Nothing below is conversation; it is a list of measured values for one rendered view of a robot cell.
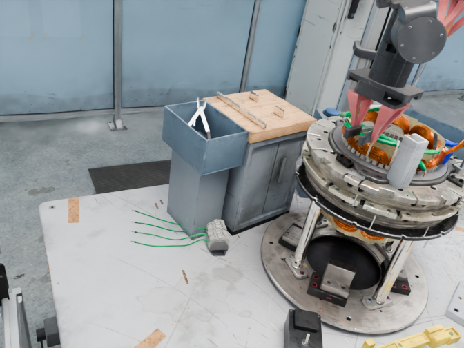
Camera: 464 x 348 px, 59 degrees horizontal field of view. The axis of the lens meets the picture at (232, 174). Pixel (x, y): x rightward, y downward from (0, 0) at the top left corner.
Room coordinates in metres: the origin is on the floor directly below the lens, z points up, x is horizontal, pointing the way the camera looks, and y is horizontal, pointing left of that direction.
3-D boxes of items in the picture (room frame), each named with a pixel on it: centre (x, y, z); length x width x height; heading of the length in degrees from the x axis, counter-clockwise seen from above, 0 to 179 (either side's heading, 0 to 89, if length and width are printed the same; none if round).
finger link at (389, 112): (0.63, -0.21, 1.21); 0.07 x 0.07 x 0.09; 51
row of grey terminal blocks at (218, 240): (0.74, 0.01, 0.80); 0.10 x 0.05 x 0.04; 16
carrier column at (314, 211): (0.68, -0.18, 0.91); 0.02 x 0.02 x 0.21
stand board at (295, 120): (0.90, -0.04, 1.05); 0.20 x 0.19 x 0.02; 132
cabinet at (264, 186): (0.90, -0.04, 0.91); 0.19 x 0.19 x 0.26; 42
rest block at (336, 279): (0.62, -0.25, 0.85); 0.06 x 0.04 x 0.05; 76
